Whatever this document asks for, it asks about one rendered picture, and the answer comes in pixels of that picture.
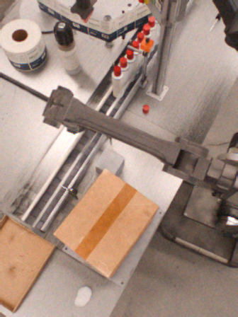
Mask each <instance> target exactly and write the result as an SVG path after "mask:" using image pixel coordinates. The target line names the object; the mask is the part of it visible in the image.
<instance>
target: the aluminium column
mask: <svg viewBox="0 0 238 317"><path fill-rule="evenodd" d="M180 5H181V0H178V1H177V2H174V1H171V0H164V7H163V13H162V18H161V19H163V20H165V21H168V22H170V23H174V21H175V18H177V16H178V15H179V9H180ZM176 22H177V21H176ZM176 22H175V24H174V25H173V27H172V28H170V27H168V26H166V25H163V24H161V27H160V32H159V41H158V46H157V50H158V51H157V60H156V65H155V70H154V80H153V85H152V92H153V93H155V94H157V95H158V96H160V94H161V92H162V91H163V90H164V83H165V79H166V73H167V69H168V63H169V56H170V52H171V46H172V42H173V38H174V32H175V28H176Z"/></svg>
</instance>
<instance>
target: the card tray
mask: <svg viewBox="0 0 238 317"><path fill-rule="evenodd" d="M55 249H56V246H55V245H53V244H52V243H50V242H49V241H47V240H45V239H44V238H42V237H41V236H39V235H37V234H35V233H34V232H32V231H31V230H29V229H27V228H26V227H24V226H23V225H21V224H19V223H18V222H17V221H16V220H14V219H12V218H11V217H9V216H7V215H4V217H3V219H2V220H1V221H0V306H2V307H3V308H5V309H6V310H7V311H9V312H10V313H15V312H16V311H17V310H18V308H19V306H20V305H21V303H22V302H23V300H24V299H25V297H26V295H27V293H28V292H29V291H30V288H31V287H32V286H33V284H34V282H35V281H36V279H37V278H38V277H39V275H40V273H41V272H42V269H43V268H44V266H45V264H46V262H47V261H48V260H49V258H50V256H51V255H52V253H53V251H54V250H55Z"/></svg>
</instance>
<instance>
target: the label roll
mask: <svg viewBox="0 0 238 317"><path fill-rule="evenodd" d="M0 44H1V46H2V48H3V50H4V52H5V54H6V56H7V57H8V60H9V61H10V63H11V65H12V66H13V67H14V68H16V69H17V70H20V71H32V70H35V69H37V68H39V67H40V66H42V65H43V63H44V62H45V60H46V59H47V49H46V46H45V43H44V38H43V34H42V32H41V30H40V28H39V26H38V25H37V24H36V23H34V22H33V21H30V20H27V19H18V20H14V21H11V22H9V23H7V24H6V25H5V26H4V27H3V28H2V29H1V31H0Z"/></svg>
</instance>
